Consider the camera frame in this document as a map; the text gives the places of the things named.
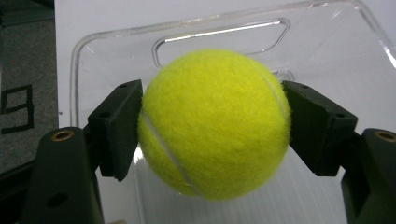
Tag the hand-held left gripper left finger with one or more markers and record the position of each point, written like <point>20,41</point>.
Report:
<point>115,130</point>

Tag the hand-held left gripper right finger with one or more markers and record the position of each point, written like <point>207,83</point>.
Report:
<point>317,130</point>

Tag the clear plastic tray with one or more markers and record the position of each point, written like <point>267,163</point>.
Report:
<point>109,62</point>

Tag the yellow tennis ball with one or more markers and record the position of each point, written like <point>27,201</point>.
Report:
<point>214,124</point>

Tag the black floor frame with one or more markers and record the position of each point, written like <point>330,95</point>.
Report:
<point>29,105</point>

